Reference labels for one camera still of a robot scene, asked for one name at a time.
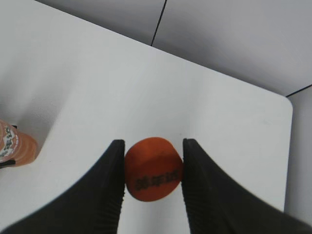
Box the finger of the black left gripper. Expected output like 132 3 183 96
0 125 18 169

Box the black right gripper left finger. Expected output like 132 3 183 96
2 139 125 234

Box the orange bottle cap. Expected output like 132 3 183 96
125 137 183 202

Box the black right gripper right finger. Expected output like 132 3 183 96
182 138 312 234

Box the orange Mirinda soda bottle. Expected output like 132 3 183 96
0 120 38 169

